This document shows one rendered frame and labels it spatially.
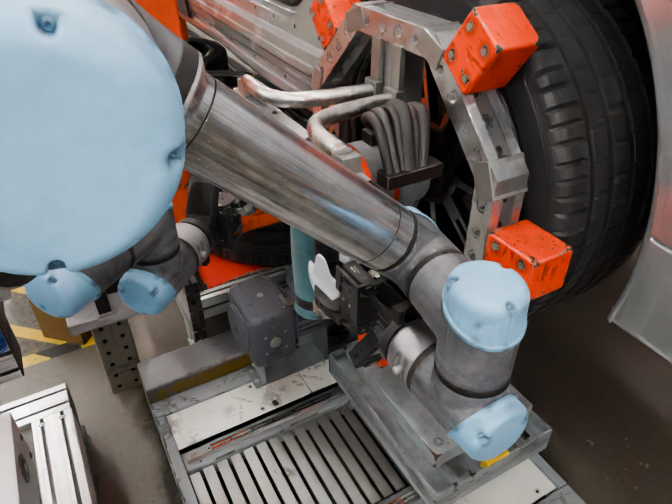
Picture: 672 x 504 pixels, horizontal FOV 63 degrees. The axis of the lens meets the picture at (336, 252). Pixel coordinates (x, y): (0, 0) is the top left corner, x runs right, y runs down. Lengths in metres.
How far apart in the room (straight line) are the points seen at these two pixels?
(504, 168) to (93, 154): 0.61
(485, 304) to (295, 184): 0.19
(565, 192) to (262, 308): 0.82
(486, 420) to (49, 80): 0.45
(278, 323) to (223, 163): 0.97
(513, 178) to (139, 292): 0.54
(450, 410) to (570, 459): 1.14
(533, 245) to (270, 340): 0.81
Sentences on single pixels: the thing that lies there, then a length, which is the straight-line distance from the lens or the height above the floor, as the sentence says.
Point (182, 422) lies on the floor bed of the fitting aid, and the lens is 1.60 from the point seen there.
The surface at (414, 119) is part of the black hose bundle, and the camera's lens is 0.76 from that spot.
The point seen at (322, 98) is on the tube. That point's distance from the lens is 0.90.
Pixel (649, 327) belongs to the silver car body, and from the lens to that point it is 0.88.
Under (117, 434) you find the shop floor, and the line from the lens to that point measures 1.73.
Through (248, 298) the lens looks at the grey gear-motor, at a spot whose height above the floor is 0.41.
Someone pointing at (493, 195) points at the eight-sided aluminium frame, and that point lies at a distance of 0.77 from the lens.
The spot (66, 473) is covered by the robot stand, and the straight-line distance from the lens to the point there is 1.41.
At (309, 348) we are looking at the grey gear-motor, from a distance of 1.72.
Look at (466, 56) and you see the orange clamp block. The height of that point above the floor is 1.10.
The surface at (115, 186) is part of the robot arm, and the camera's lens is 0.26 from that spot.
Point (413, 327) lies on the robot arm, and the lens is 0.62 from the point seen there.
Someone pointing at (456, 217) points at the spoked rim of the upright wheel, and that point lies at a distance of 1.02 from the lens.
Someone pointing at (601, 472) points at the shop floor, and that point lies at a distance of 1.70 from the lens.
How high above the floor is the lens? 1.31
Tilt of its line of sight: 35 degrees down
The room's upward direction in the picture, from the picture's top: straight up
